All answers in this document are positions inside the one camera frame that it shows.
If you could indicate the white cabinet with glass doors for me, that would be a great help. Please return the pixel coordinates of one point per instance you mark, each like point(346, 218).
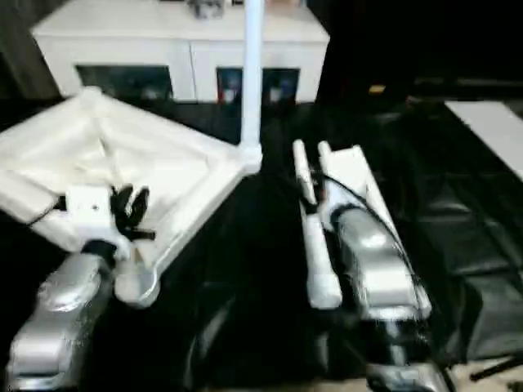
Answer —
point(163, 32)

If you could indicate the grey curtain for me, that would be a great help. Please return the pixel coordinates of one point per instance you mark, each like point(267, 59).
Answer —
point(24, 61)

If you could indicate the black tripod leg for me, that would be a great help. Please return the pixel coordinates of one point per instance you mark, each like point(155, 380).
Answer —
point(494, 367)

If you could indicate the small yellow label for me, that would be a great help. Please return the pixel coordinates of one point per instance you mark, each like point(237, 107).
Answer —
point(376, 88)

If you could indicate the black work mat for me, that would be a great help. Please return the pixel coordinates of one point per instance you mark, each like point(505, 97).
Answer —
point(245, 265)

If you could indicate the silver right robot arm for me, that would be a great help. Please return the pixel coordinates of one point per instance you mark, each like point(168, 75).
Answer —
point(376, 261)

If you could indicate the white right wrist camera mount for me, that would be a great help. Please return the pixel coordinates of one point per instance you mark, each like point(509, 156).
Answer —
point(347, 163)

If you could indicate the black tangled bundle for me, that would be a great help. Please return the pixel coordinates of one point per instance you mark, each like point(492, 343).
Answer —
point(204, 8)

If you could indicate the white flat board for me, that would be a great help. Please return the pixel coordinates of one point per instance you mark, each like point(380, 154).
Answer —
point(490, 126)

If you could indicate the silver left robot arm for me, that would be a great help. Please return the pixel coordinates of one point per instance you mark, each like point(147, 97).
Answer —
point(61, 310)

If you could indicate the white plastic table top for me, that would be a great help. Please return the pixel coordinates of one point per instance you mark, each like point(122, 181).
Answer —
point(171, 163)

